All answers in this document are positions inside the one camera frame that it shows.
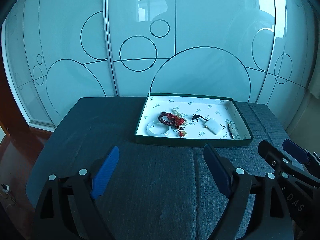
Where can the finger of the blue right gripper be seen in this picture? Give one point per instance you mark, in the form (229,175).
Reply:
(300,154)

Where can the green shallow jewelry box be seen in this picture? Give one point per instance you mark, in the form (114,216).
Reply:
(224,110)

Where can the dark cord white jade pendant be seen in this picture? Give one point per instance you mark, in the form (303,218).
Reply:
(210,124)

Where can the white glass wardrobe doors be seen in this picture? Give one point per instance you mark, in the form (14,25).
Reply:
(58,51)

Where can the dark grey fabric cover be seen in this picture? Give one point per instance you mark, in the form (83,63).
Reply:
(155,192)

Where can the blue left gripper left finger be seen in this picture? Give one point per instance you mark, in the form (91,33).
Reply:
(103,175)

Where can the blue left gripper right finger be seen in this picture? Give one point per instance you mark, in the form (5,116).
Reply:
(220,168)

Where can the white jade bangle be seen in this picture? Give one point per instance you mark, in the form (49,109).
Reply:
(158,129)

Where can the red tassel gold pendant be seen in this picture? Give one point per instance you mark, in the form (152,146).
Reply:
(178,123)

